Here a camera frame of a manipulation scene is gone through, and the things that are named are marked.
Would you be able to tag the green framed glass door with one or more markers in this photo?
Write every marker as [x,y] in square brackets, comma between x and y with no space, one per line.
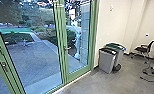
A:
[61,40]

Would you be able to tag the grey trash bin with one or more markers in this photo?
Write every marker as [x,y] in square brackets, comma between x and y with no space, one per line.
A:
[107,61]

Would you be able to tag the grey bin with green lid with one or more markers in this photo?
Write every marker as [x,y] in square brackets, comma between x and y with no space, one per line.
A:
[119,53]

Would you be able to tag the dark green garden shrub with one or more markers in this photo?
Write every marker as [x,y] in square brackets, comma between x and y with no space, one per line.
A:
[71,36]

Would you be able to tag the black swivel chair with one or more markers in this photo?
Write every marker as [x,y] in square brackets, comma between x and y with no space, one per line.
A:
[148,48]

